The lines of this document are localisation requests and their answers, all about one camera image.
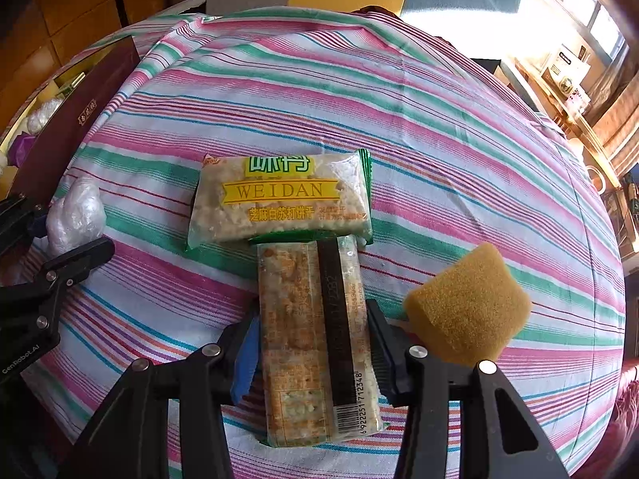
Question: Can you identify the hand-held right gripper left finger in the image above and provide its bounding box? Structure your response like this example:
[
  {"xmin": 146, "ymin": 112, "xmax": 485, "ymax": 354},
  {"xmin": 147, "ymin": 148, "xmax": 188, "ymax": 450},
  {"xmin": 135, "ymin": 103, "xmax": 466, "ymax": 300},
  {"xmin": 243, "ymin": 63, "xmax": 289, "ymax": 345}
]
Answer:
[{"xmin": 57, "ymin": 307, "xmax": 260, "ymax": 479}]

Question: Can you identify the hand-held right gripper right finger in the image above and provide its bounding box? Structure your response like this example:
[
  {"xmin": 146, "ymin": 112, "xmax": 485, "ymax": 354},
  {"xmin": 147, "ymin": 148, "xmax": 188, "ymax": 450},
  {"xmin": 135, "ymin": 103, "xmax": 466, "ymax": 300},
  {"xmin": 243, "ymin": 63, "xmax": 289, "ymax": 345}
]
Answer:
[{"xmin": 366, "ymin": 298, "xmax": 570, "ymax": 479}]

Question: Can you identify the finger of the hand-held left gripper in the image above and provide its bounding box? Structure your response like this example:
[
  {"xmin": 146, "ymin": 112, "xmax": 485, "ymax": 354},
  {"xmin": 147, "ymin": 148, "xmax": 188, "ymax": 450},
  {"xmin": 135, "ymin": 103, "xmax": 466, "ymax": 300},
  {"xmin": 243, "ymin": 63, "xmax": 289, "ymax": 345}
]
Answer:
[
  {"xmin": 0, "ymin": 192, "xmax": 51, "ymax": 255},
  {"xmin": 0, "ymin": 237, "xmax": 117, "ymax": 321}
]

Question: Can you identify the white plastic bag bundle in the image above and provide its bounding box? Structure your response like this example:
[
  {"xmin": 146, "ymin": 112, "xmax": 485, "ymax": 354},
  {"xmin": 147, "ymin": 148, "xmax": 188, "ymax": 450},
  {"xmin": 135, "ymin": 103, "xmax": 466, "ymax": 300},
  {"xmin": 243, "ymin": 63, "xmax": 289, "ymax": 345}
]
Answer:
[
  {"xmin": 46, "ymin": 178, "xmax": 105, "ymax": 256},
  {"xmin": 25, "ymin": 99, "xmax": 63, "ymax": 133}
]

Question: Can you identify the clear cracker packet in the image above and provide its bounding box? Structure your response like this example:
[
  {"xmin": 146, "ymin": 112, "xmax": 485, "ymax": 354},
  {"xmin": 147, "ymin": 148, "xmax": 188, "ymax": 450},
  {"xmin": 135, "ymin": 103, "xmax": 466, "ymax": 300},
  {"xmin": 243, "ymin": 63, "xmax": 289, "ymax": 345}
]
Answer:
[{"xmin": 256, "ymin": 234, "xmax": 385, "ymax": 447}]

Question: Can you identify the plain purple snack packet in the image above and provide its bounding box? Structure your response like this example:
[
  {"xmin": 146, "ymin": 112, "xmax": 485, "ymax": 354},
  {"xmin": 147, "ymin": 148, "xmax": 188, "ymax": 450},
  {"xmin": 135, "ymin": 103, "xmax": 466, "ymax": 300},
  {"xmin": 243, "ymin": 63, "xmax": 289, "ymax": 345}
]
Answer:
[{"xmin": 9, "ymin": 130, "xmax": 38, "ymax": 166}]

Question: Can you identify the dark red storage box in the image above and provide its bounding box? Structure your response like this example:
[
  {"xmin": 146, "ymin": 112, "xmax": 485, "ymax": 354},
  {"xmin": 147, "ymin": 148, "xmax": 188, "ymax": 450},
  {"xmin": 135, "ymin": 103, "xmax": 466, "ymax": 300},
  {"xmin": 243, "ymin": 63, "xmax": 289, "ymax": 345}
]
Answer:
[{"xmin": 0, "ymin": 35, "xmax": 141, "ymax": 200}]

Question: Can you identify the yellow-brown sponge block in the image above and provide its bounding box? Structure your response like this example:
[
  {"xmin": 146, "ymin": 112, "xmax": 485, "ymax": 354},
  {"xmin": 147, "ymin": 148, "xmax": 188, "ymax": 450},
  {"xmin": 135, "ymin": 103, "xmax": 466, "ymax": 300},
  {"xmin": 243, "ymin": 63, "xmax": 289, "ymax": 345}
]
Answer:
[{"xmin": 403, "ymin": 242, "xmax": 532, "ymax": 366}]

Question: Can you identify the Weidan cracker packet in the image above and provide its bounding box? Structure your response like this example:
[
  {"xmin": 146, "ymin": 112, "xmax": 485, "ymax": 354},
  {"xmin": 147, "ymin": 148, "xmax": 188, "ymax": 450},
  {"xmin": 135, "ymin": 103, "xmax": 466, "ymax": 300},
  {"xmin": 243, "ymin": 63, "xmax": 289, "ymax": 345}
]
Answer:
[{"xmin": 186, "ymin": 148, "xmax": 374, "ymax": 251}]

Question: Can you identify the striped cloth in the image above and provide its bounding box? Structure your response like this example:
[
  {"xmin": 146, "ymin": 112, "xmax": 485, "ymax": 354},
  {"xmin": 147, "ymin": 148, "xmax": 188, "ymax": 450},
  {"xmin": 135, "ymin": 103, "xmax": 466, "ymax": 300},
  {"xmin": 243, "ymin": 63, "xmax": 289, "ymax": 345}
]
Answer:
[{"xmin": 0, "ymin": 7, "xmax": 627, "ymax": 479}]

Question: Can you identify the red cloth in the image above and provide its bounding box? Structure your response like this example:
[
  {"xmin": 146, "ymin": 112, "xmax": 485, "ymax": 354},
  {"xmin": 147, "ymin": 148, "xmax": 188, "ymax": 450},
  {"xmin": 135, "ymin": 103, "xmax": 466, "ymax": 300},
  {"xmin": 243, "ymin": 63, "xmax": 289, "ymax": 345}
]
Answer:
[{"xmin": 616, "ymin": 364, "xmax": 639, "ymax": 460}]

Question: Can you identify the wooden shelf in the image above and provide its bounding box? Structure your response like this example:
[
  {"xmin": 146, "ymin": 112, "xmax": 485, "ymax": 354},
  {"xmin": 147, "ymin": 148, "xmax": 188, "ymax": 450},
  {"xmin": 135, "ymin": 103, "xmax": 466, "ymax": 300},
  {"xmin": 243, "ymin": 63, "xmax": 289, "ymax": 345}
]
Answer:
[{"xmin": 514, "ymin": 57, "xmax": 622, "ymax": 190}]

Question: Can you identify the beige curtain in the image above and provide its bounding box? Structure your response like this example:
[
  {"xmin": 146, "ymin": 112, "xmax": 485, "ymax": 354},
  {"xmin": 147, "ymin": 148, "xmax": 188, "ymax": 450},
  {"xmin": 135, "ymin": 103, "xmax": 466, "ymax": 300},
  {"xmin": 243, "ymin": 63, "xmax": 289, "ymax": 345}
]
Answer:
[{"xmin": 589, "ymin": 45, "xmax": 639, "ymax": 175}]

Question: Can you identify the white appliance box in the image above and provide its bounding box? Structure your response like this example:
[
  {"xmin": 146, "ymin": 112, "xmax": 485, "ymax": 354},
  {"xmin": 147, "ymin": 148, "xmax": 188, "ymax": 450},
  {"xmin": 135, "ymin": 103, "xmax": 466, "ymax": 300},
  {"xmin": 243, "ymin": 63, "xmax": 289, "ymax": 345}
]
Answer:
[{"xmin": 542, "ymin": 45, "xmax": 592, "ymax": 93}]

